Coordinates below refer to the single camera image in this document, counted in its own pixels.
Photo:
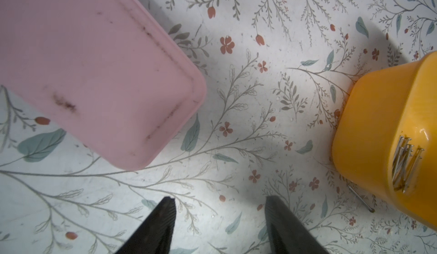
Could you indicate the yellow plastic storage box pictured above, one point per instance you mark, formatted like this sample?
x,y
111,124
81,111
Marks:
x,y
386,141

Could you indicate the pink phone case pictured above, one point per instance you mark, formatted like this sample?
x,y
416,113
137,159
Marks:
x,y
103,70

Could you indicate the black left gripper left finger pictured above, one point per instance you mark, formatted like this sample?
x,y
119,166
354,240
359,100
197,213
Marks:
x,y
154,235

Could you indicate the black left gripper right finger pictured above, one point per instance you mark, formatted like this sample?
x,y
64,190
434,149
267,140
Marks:
x,y
287,235

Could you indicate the steel nail beside box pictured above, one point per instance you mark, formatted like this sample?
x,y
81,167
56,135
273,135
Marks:
x,y
369,208

